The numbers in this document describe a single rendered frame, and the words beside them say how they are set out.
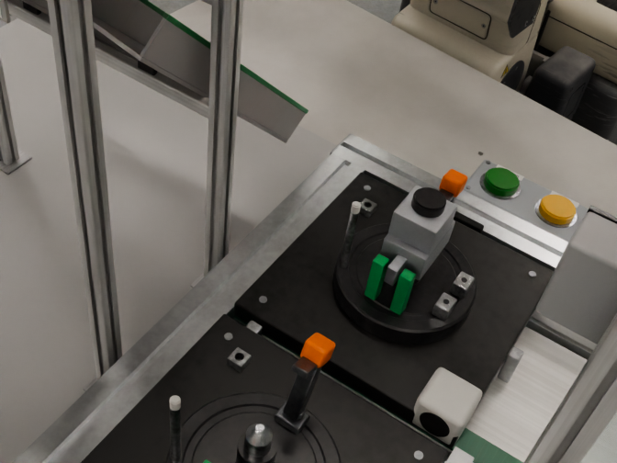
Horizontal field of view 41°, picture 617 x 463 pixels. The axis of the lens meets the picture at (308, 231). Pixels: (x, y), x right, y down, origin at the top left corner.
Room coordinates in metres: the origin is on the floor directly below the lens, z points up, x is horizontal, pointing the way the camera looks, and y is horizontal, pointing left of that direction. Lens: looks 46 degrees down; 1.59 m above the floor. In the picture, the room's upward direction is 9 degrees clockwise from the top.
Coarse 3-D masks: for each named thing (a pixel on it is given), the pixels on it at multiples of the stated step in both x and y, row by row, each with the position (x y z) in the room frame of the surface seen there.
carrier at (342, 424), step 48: (240, 336) 0.45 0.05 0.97; (192, 384) 0.39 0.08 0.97; (240, 384) 0.40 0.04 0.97; (288, 384) 0.41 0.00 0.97; (336, 384) 0.42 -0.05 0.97; (144, 432) 0.34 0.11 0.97; (192, 432) 0.34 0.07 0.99; (240, 432) 0.34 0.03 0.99; (288, 432) 0.35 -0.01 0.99; (336, 432) 0.37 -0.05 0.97; (384, 432) 0.38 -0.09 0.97
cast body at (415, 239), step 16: (416, 192) 0.55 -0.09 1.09; (432, 192) 0.55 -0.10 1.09; (400, 208) 0.53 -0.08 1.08; (416, 208) 0.53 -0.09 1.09; (432, 208) 0.53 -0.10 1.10; (448, 208) 0.54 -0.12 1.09; (400, 224) 0.52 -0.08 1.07; (416, 224) 0.52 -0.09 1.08; (432, 224) 0.52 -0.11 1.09; (448, 224) 0.54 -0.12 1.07; (384, 240) 0.52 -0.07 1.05; (400, 240) 0.52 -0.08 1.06; (416, 240) 0.52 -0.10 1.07; (432, 240) 0.51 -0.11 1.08; (448, 240) 0.56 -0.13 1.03; (400, 256) 0.51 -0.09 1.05; (416, 256) 0.51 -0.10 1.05; (432, 256) 0.52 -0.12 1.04; (400, 272) 0.50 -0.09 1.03; (416, 272) 0.51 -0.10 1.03
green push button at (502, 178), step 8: (496, 168) 0.74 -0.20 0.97; (504, 168) 0.75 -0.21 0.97; (488, 176) 0.73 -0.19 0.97; (496, 176) 0.73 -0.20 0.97; (504, 176) 0.73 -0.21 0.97; (512, 176) 0.73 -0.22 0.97; (488, 184) 0.72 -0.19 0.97; (496, 184) 0.72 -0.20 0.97; (504, 184) 0.72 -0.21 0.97; (512, 184) 0.72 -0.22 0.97; (496, 192) 0.71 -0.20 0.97; (504, 192) 0.71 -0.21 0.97; (512, 192) 0.71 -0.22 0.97
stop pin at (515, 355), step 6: (516, 348) 0.49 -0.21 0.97; (510, 354) 0.48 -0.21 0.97; (516, 354) 0.49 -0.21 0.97; (522, 354) 0.49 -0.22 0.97; (510, 360) 0.48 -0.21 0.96; (516, 360) 0.48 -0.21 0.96; (504, 366) 0.48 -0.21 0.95; (510, 366) 0.48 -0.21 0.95; (516, 366) 0.48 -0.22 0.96; (504, 372) 0.48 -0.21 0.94; (510, 372) 0.48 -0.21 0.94; (504, 378) 0.48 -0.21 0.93
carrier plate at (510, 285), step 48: (384, 192) 0.67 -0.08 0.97; (336, 240) 0.59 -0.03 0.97; (480, 240) 0.63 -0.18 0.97; (288, 288) 0.52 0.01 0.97; (480, 288) 0.56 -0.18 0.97; (528, 288) 0.57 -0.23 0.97; (288, 336) 0.46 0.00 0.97; (336, 336) 0.47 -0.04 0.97; (480, 336) 0.50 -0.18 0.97; (384, 384) 0.42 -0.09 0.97; (480, 384) 0.44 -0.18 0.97
